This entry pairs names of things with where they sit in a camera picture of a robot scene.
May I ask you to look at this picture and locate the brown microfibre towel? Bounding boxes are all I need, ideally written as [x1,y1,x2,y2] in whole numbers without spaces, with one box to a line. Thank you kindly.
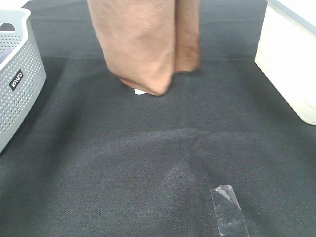
[87,0,201,96]

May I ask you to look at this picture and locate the black cloth table cover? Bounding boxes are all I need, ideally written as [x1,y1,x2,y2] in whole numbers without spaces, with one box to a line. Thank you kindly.
[0,0,316,237]

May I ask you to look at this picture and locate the clear adhesive tape strip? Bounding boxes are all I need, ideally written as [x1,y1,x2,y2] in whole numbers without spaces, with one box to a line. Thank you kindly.
[211,185,249,237]

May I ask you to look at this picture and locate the grey perforated laundry basket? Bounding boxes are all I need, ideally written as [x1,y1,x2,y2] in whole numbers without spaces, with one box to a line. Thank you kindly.
[0,8,46,149]

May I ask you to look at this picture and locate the white plastic storage bin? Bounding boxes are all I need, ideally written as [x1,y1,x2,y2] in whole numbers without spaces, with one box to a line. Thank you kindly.
[255,0,316,125]

